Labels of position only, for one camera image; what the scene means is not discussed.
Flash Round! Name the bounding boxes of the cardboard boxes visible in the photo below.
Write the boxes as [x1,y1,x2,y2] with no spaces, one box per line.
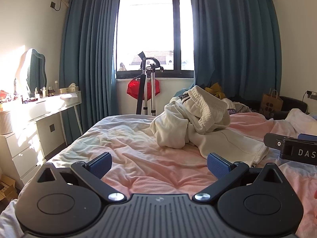
[0,175,19,204]

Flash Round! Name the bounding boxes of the gold tissue box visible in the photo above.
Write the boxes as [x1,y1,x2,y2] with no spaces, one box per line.
[59,83,80,95]

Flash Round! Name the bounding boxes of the white vanity desk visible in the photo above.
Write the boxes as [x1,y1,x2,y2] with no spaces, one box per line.
[0,91,84,145]

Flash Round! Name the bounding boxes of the black cloth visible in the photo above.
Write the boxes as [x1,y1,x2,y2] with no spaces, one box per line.
[228,95,263,111]

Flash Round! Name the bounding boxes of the yellow cloth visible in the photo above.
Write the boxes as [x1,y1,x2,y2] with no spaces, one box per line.
[205,82,226,99]

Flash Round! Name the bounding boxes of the white ribbed container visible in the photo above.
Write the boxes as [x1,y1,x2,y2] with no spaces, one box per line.
[0,111,13,135]

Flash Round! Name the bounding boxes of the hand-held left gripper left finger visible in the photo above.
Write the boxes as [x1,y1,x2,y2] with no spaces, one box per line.
[37,152,126,202]

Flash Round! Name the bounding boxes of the brown paper bag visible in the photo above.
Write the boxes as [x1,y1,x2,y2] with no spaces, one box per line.
[262,88,284,118]

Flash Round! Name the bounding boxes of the black framed window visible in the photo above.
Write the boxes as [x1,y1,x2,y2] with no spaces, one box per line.
[115,0,195,79]

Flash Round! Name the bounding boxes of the pile of light clothes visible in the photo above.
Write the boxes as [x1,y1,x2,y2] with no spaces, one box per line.
[221,98,253,116]

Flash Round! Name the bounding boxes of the red garment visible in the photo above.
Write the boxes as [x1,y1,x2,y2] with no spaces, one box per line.
[127,77,161,99]

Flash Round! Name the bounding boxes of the white drawer cabinet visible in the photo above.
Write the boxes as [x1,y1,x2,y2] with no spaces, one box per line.
[0,123,47,187]

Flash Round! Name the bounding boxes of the cream sweatpants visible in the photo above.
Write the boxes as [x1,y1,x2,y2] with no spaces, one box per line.
[184,85,231,135]

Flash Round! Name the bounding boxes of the pastel pink duvet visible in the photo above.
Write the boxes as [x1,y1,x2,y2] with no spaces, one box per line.
[0,108,317,238]

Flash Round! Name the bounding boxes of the blue curtain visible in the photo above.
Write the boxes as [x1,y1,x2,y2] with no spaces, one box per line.
[189,0,283,105]
[59,0,122,145]

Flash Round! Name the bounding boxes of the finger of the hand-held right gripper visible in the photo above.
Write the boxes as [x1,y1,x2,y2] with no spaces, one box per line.
[264,132,299,151]
[298,133,317,142]

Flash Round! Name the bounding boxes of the red packets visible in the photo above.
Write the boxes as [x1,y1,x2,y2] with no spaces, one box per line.
[0,89,13,103]

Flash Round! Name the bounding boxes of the wavy framed mirror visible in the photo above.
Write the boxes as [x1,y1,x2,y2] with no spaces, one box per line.
[18,48,47,99]

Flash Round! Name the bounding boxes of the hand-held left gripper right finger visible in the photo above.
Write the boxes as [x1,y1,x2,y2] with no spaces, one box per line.
[194,152,285,202]

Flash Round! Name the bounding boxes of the white jacket with printed tape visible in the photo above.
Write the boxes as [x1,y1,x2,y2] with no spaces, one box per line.
[150,95,270,167]

